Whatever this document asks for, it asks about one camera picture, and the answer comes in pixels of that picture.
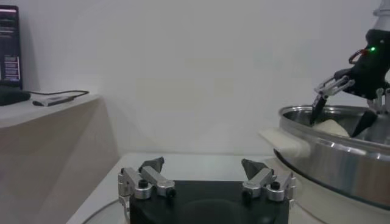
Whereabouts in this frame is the small silver usb hub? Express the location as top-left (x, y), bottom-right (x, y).
top-left (32, 96), bottom-right (76, 107)

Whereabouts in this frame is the white side table with mouse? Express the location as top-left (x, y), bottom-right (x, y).
top-left (0, 94), bottom-right (120, 224)

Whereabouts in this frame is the cream electric cooker base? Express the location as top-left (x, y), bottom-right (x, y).
top-left (258, 127), bottom-right (390, 224)

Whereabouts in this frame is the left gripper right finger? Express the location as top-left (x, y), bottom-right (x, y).
top-left (241, 158), bottom-right (297, 203)

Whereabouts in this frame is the white steamed baozi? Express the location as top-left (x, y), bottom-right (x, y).
top-left (313, 119), bottom-right (350, 138)

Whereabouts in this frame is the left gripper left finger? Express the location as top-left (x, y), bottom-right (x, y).
top-left (118, 156), bottom-right (177, 200)

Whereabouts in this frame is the stainless steel steamer basket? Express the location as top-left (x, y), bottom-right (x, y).
top-left (278, 105), bottom-right (390, 211)

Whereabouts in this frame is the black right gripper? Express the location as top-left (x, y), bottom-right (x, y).
top-left (310, 29), bottom-right (390, 138)

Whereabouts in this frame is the round glass pot lid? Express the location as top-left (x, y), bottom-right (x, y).
top-left (81, 197), bottom-right (321, 224)

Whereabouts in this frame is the black usb hub cable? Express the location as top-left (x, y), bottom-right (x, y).
top-left (23, 89), bottom-right (90, 100)

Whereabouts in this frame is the black laptop with dark screen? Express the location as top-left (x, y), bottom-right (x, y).
top-left (0, 4), bottom-right (24, 91)

